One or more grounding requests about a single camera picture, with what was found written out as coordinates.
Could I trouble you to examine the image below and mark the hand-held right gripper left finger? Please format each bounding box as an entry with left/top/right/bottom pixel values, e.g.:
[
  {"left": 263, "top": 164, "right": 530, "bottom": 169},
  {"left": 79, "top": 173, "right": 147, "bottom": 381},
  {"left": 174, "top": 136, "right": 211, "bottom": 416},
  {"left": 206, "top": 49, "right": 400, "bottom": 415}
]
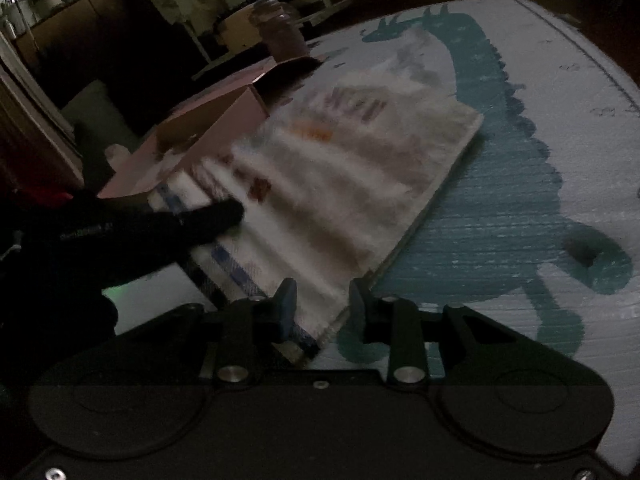
[{"left": 117, "top": 277, "right": 298, "bottom": 386}]

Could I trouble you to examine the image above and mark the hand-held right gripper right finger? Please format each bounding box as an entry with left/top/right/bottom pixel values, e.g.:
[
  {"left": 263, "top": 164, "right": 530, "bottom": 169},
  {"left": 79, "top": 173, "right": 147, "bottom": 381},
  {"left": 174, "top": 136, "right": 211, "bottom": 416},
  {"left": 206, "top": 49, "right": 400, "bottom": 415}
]
[{"left": 348, "top": 278, "right": 566, "bottom": 386}]

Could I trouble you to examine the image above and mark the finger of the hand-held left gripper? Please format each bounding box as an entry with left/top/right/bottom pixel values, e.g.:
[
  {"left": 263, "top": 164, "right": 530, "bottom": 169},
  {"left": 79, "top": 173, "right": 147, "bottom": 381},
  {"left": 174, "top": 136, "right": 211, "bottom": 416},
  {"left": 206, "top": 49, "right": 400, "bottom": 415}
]
[{"left": 147, "top": 199, "right": 246, "bottom": 267}]

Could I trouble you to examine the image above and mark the pink cardboard box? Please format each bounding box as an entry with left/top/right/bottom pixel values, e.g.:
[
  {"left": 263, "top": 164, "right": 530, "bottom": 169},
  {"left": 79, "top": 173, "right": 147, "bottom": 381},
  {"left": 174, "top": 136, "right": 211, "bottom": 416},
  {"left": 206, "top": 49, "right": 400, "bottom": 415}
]
[{"left": 97, "top": 55, "right": 326, "bottom": 200}]

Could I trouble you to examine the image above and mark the white floral shopping bag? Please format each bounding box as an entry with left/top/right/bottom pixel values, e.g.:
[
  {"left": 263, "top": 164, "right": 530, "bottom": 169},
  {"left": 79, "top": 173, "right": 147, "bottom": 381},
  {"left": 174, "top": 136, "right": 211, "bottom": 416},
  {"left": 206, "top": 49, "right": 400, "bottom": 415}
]
[{"left": 147, "top": 67, "right": 486, "bottom": 361}]

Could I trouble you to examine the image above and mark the red cloth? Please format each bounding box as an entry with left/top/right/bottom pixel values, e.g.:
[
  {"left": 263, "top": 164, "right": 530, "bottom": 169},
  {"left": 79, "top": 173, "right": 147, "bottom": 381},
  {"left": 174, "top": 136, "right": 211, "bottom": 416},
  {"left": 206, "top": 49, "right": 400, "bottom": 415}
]
[{"left": 15, "top": 187, "right": 73, "bottom": 206}]

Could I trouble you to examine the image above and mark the green cushion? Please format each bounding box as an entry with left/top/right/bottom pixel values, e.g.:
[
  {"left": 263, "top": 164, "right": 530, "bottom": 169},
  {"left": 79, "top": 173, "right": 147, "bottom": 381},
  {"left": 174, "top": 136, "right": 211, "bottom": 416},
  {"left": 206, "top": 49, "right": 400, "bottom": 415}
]
[{"left": 62, "top": 80, "right": 138, "bottom": 136}]

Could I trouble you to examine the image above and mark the animal print play mat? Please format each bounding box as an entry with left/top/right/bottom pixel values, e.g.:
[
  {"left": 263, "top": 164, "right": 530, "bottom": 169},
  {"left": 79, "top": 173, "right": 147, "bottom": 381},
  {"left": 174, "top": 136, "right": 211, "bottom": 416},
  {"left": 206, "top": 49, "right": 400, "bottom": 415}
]
[{"left": 100, "top": 0, "right": 640, "bottom": 461}]

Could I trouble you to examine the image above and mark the brown cardboard box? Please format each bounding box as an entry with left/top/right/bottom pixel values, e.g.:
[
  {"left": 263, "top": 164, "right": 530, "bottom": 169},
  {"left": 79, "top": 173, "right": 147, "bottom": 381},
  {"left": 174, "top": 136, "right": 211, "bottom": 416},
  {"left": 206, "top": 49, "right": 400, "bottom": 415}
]
[{"left": 215, "top": 5, "right": 271, "bottom": 53}]

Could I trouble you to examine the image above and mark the wooden cabinet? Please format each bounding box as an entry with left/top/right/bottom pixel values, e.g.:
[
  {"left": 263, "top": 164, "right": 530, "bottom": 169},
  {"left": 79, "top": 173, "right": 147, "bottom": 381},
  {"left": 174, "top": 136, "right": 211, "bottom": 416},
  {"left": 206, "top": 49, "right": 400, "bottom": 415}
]
[{"left": 10, "top": 0, "right": 131, "bottom": 76}]

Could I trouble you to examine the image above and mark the door frame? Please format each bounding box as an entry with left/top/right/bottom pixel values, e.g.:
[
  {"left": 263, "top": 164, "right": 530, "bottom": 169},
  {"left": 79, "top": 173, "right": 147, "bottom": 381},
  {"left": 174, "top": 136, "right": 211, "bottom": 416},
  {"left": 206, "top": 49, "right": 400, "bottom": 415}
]
[{"left": 0, "top": 30, "right": 86, "bottom": 186}]

